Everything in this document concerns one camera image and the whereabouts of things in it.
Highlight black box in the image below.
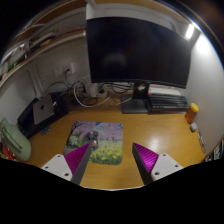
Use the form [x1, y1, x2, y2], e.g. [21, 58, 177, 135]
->
[17, 91, 70, 139]

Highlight silver mini computer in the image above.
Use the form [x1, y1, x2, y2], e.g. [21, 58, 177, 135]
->
[32, 94, 55, 126]

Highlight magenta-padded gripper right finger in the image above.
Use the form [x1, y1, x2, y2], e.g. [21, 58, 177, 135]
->
[131, 142, 185, 186]

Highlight black mechanical keyboard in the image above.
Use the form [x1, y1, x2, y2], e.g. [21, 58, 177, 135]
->
[147, 93, 190, 114]

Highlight white wall outlet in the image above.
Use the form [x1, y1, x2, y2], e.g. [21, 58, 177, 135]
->
[53, 62, 76, 78]

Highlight white power strip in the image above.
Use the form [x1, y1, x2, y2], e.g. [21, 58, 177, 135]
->
[84, 83, 109, 98]

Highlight transparent computer mouse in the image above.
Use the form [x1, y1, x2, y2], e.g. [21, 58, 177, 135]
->
[83, 130, 100, 148]

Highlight black curved computer monitor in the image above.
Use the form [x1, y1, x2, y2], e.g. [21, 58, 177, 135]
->
[85, 15, 193, 115]

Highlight small grey earbuds case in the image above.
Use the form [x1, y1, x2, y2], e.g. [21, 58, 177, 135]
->
[189, 122, 199, 133]

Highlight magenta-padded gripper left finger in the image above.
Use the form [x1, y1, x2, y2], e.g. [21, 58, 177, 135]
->
[40, 142, 92, 186]

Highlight flower landscape print mouse pad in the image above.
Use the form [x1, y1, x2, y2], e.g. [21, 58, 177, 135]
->
[63, 120, 125, 166]

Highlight orange jar with yellow lid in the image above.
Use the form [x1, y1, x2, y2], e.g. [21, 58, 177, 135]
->
[184, 102, 200, 125]

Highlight pale green bag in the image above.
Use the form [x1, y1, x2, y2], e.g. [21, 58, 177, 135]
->
[0, 117, 33, 163]

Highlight white wall lamp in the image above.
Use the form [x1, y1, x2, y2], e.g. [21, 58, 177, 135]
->
[184, 22, 196, 40]

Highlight dark pen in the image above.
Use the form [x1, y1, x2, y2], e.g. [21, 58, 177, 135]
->
[197, 129, 207, 154]

